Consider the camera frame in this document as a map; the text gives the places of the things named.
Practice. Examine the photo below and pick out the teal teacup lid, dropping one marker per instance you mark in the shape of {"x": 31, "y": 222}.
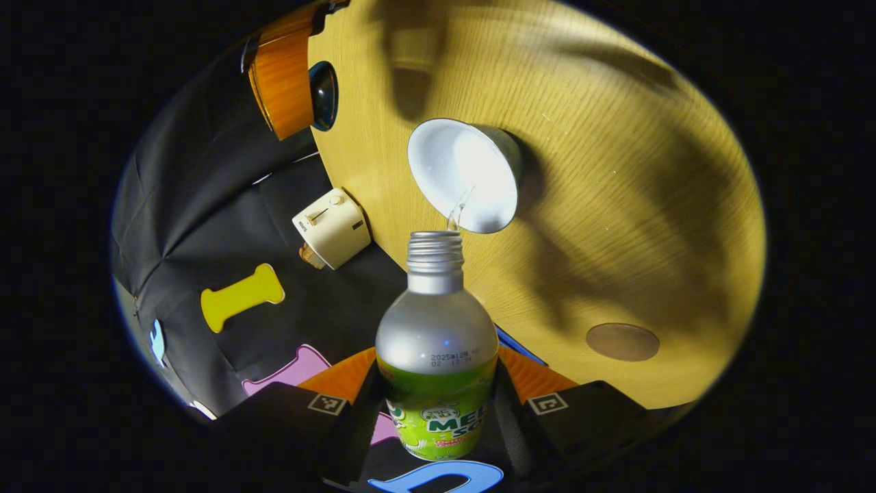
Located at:
{"x": 325, "y": 96}

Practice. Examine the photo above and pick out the white toaster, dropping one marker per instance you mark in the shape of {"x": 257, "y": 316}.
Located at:
{"x": 335, "y": 229}

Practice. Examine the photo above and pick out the green teacup with white inside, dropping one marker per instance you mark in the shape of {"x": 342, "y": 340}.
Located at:
{"x": 465, "y": 171}

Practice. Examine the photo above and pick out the silver green label water bottle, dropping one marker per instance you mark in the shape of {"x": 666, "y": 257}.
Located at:
{"x": 434, "y": 322}

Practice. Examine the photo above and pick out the toasted bread slice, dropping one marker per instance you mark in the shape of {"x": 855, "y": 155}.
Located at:
{"x": 311, "y": 258}

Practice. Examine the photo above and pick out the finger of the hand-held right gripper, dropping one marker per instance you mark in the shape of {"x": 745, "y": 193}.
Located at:
{"x": 284, "y": 82}

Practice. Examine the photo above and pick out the round brown coaster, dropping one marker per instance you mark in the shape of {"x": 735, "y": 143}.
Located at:
{"x": 623, "y": 342}

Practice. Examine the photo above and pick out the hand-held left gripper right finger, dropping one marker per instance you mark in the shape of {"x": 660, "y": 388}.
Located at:
{"x": 510, "y": 424}

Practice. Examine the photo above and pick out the folded blue towel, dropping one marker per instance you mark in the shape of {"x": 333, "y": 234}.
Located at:
{"x": 520, "y": 348}

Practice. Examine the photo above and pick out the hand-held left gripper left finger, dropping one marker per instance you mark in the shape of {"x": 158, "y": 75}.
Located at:
{"x": 359, "y": 424}

